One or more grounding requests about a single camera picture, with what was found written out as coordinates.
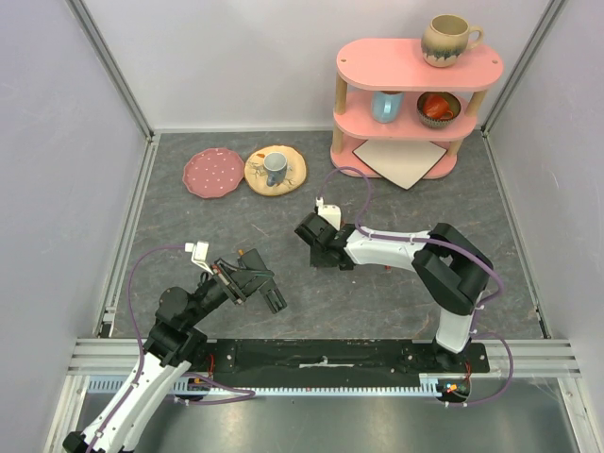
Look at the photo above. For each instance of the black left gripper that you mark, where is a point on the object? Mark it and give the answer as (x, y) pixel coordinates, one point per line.
(238, 282)

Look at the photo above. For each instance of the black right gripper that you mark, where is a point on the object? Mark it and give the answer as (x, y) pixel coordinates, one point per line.
(316, 237)

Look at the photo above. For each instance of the black remote control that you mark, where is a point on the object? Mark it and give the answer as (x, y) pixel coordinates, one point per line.
(274, 300)

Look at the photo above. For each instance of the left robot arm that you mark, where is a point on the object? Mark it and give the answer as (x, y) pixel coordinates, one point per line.
(173, 346)

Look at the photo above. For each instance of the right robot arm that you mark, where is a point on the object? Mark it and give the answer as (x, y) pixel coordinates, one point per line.
(452, 269)

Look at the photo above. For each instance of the yellow floral plate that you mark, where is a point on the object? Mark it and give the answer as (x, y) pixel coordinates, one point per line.
(256, 174)

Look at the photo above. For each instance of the pink dotted plate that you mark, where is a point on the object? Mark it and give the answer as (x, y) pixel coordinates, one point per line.
(213, 173)

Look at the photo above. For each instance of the grey blue mug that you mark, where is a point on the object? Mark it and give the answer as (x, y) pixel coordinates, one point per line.
(275, 165)

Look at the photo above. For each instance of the white square plate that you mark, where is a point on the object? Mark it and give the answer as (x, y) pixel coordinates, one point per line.
(403, 163)

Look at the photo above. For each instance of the light blue mug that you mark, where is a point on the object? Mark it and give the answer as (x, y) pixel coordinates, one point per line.
(385, 106)

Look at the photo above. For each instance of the red cup in bowl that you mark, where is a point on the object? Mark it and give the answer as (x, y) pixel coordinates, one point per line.
(436, 107)

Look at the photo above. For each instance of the pink three-tier shelf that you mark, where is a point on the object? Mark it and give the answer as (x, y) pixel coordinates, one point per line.
(371, 65)

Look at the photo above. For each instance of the dark patterned bowl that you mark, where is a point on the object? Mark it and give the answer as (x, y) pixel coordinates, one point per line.
(454, 103)

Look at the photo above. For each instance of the beige ceramic mug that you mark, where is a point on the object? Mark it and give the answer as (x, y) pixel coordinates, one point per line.
(446, 38)

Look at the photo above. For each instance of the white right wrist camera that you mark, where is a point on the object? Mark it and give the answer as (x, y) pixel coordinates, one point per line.
(329, 212)

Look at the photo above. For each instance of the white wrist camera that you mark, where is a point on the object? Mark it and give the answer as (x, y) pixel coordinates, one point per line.
(329, 212)
(199, 253)

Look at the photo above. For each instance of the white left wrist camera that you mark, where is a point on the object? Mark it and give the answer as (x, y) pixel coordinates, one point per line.
(199, 253)

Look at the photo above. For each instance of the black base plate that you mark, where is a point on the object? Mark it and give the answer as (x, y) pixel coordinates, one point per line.
(334, 363)

